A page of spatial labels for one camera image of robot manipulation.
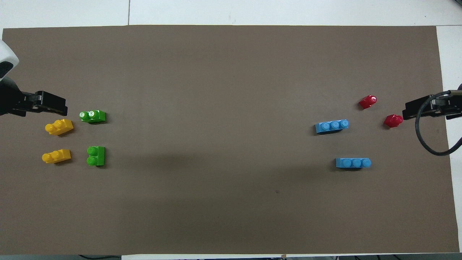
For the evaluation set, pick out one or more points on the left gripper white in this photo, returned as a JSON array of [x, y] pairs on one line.
[[7, 54]]

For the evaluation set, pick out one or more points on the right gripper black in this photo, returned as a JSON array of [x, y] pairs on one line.
[[460, 86]]

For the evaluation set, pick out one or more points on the plain green two-stud block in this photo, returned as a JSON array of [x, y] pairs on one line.
[[96, 156]]

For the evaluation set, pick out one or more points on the blue three-stud toy block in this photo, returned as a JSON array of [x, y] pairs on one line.
[[353, 163], [332, 126]]

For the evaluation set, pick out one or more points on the yellow two-stud toy block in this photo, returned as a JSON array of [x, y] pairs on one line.
[[56, 156], [59, 127]]

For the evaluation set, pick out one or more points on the red single-stud toy block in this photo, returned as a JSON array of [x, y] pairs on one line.
[[393, 120], [367, 102]]

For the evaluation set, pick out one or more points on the green block with white stickers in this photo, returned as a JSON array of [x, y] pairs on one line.
[[93, 116]]

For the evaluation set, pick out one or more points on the brown paper table mat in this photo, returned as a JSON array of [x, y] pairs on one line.
[[231, 72]]

